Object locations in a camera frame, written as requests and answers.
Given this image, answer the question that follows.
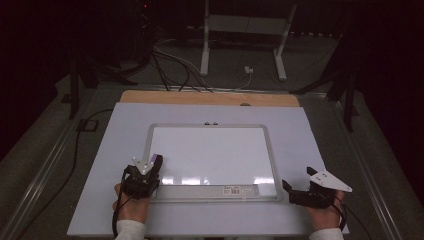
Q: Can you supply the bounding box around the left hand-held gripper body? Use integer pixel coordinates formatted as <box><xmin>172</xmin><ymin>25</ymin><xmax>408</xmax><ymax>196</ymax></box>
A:
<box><xmin>122</xmin><ymin>156</ymin><xmax>162</xmax><ymax>200</ymax></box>

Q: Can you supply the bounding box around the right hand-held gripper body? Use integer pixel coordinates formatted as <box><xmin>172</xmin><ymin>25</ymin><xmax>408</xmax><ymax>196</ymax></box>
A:
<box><xmin>288</xmin><ymin>169</ymin><xmax>353</xmax><ymax>210</ymax></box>

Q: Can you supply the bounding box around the silver framed whiteboard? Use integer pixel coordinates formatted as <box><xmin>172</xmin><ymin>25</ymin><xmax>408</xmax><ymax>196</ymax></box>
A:
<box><xmin>143</xmin><ymin>123</ymin><xmax>284</xmax><ymax>204</ymax></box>

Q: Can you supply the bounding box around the person's right hand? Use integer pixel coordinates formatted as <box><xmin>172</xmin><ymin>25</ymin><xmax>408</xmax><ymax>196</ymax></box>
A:
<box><xmin>305</xmin><ymin>189</ymin><xmax>347</xmax><ymax>232</ymax></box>

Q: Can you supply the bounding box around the person's left hand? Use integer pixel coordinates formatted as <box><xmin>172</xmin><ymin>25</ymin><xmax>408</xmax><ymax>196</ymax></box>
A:
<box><xmin>113</xmin><ymin>183</ymin><xmax>152</xmax><ymax>224</ymax></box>

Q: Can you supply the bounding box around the large white mat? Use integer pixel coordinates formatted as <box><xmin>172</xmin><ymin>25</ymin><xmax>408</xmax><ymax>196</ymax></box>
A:
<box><xmin>66</xmin><ymin>102</ymin><xmax>350</xmax><ymax>238</ymax></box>

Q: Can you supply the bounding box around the black tripod stand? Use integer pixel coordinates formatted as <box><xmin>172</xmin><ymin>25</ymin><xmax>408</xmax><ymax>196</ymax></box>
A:
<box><xmin>68</xmin><ymin>54</ymin><xmax>138</xmax><ymax>120</ymax></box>
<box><xmin>289</xmin><ymin>64</ymin><xmax>360</xmax><ymax>133</ymax></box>

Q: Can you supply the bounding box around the black floor socket plate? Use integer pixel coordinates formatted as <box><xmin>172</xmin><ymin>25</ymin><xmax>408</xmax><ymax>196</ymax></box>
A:
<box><xmin>77</xmin><ymin>118</ymin><xmax>100</xmax><ymax>133</ymax></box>

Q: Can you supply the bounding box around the white metal stand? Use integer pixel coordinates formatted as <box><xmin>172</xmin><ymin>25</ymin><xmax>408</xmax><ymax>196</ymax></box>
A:
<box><xmin>199</xmin><ymin>0</ymin><xmax>298</xmax><ymax>82</ymax></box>

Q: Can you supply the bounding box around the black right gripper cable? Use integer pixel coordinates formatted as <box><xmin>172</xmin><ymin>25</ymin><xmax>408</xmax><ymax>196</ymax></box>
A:
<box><xmin>333</xmin><ymin>194</ymin><xmax>374</xmax><ymax>240</ymax></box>

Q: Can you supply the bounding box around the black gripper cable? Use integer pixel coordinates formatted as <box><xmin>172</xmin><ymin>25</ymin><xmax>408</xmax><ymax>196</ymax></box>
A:
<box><xmin>333</xmin><ymin>194</ymin><xmax>374</xmax><ymax>240</ymax></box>
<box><xmin>14</xmin><ymin>108</ymin><xmax>134</xmax><ymax>240</ymax></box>

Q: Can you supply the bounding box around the metal floor rail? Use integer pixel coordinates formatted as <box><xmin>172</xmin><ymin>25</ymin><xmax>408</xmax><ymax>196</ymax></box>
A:
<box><xmin>0</xmin><ymin>88</ymin><xmax>101</xmax><ymax>240</ymax></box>
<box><xmin>328</xmin><ymin>96</ymin><xmax>408</xmax><ymax>240</ymax></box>

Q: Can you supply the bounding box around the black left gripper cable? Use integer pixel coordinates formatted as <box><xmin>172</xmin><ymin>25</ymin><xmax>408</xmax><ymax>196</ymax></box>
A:
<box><xmin>14</xmin><ymin>108</ymin><xmax>134</xmax><ymax>240</ymax></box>

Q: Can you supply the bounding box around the bundle of black floor cables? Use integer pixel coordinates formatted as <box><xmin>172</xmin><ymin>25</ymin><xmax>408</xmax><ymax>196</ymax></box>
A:
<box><xmin>150</xmin><ymin>41</ymin><xmax>214</xmax><ymax>93</ymax></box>

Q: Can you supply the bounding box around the white plug with cable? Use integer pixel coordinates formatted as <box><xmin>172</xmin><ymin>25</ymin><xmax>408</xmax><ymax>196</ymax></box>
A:
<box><xmin>233</xmin><ymin>65</ymin><xmax>255</xmax><ymax>91</ymax></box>

